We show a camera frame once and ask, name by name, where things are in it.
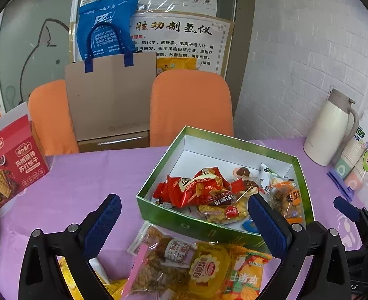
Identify clear brown snack packet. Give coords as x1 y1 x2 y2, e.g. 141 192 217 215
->
157 237 197 267

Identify green cardboard box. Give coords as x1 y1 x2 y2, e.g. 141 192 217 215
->
136 125 315 252

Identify cream thermos jug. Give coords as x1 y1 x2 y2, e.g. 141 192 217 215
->
303 88 360 167

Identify red biscuit box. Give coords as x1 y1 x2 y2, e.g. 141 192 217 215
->
0 101 51 217

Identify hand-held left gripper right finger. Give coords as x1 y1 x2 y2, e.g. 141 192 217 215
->
248 192 352 300

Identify orange fruit print packet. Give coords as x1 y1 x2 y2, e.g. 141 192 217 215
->
221 244 272 300

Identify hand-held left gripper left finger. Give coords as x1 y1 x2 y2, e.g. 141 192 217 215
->
18 193 122 300

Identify clear nut packet pink edge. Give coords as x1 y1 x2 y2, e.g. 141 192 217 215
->
121 221 197 300

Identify pack of paper cups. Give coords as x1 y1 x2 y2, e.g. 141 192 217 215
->
327 113 368 203

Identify small white packet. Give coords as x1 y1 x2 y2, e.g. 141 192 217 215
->
258 162 285 195

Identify yellow bread packet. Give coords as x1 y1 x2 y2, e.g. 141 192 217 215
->
186 241 235 300

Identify brown paper bag blue handles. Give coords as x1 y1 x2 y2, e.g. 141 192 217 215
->
64 24 158 142

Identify white text wall poster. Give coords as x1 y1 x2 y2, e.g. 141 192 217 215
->
69 13 235 76

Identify yellow corn packet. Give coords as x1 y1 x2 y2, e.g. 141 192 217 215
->
58 256 129 300

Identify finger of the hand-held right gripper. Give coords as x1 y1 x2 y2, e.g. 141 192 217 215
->
333 195 368 248

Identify yellow crisp packet red label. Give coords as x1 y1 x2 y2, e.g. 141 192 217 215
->
199 198 251 225

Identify small blue candy packet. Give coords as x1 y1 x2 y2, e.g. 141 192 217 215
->
243 219 260 233

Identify orange chair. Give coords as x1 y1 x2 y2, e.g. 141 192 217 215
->
149 69 235 148
27 79 80 157

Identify dark brown snack packet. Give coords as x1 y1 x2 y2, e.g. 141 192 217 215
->
220 190 250 207

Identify blue tote bag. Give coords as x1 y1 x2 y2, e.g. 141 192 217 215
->
76 0 140 62

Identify purple tablecloth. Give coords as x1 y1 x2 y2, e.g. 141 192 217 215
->
0 137 368 300

